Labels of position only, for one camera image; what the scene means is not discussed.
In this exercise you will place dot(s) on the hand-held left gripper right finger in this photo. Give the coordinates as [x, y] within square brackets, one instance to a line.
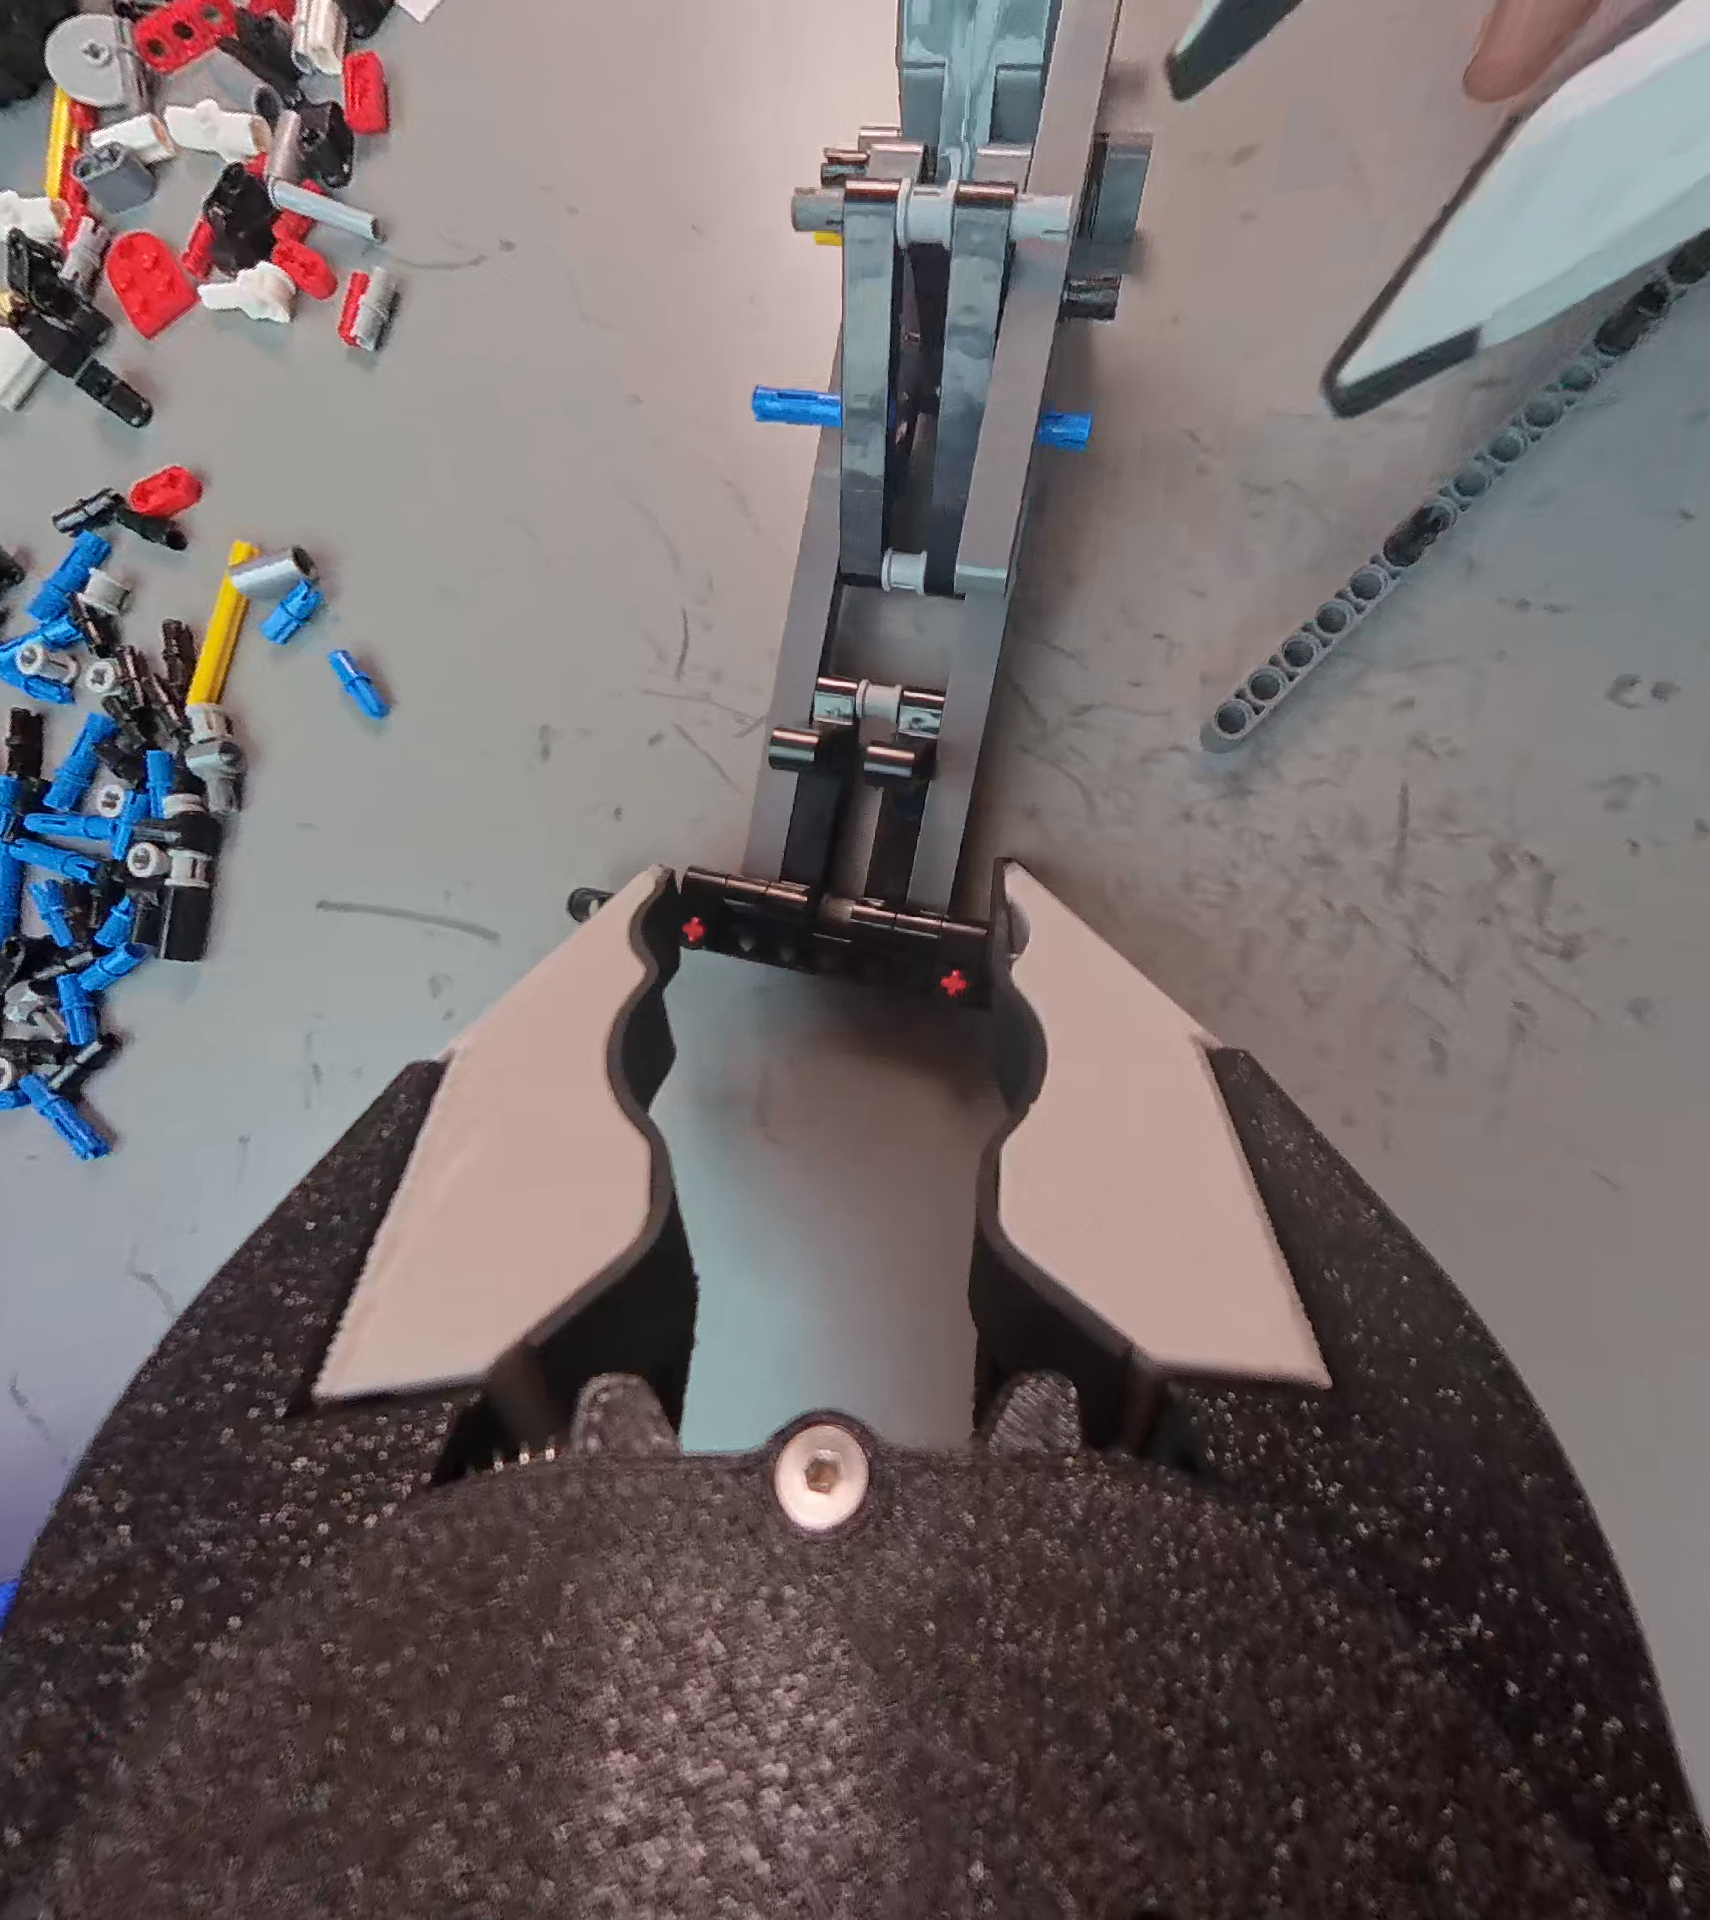
[1152, 1201]

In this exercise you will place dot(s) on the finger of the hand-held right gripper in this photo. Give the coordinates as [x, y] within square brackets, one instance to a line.
[1223, 42]
[1622, 197]

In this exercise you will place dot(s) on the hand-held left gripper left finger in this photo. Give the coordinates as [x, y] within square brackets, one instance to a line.
[497, 1201]

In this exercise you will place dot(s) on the long grey beam black pins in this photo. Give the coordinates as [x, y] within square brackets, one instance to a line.
[1468, 497]

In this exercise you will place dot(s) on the toy truck chassis assembly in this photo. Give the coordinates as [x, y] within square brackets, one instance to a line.
[974, 376]

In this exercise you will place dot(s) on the person's right hand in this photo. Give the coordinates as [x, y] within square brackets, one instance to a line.
[1520, 44]

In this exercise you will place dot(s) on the pile of blue black pins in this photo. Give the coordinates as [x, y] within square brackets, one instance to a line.
[89, 844]

